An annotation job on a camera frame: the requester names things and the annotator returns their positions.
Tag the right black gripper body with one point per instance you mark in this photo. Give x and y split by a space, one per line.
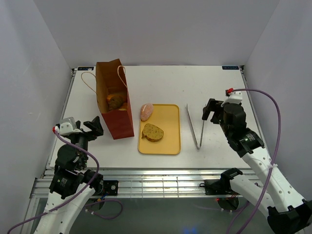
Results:
225 127

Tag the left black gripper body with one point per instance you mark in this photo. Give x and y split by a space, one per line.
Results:
81 139

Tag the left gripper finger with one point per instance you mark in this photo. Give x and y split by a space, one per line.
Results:
95 127
78 123

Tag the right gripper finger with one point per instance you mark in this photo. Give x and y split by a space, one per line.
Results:
210 107
217 109

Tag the brown chocolate croissant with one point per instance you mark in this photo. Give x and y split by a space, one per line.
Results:
115 103

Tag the flower shaped golden bread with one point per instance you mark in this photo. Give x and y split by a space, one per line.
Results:
117 94

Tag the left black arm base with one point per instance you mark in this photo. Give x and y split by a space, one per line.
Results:
104 187

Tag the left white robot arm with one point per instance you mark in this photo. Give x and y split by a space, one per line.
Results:
73 183

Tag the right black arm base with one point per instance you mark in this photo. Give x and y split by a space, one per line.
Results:
219 186

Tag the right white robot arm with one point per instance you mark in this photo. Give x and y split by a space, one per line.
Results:
286 210

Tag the red paper bag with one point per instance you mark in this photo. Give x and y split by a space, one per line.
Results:
110 78

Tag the pink sugared bread roll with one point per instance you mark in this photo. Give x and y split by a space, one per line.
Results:
146 111

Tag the seeded bread slice top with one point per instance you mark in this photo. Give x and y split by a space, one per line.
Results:
152 133

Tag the yellow plastic tray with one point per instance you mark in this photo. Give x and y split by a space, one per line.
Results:
167 118

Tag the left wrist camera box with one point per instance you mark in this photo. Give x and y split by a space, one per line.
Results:
66 127

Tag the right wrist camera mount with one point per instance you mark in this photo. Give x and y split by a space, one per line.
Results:
233 97

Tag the aluminium frame rail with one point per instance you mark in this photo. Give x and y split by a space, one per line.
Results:
161 183

